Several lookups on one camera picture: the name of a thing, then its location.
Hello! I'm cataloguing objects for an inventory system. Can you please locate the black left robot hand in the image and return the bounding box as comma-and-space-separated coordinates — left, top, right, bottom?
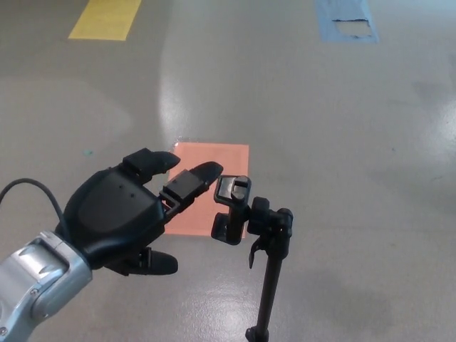
53, 147, 224, 277

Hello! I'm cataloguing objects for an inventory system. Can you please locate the black phone stand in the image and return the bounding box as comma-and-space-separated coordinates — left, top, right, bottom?
210, 175, 295, 342

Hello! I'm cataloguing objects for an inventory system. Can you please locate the orange floor paper sheet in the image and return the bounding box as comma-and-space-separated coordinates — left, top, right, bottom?
164, 142, 250, 239

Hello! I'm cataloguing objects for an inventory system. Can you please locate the yellow floor paper sheet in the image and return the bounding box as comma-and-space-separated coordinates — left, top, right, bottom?
67, 0, 143, 41

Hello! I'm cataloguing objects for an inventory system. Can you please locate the torn blue floor sheet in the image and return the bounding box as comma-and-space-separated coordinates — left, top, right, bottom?
314, 0, 379, 44

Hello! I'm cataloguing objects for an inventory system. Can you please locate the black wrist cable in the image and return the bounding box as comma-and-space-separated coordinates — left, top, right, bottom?
0, 178, 65, 229

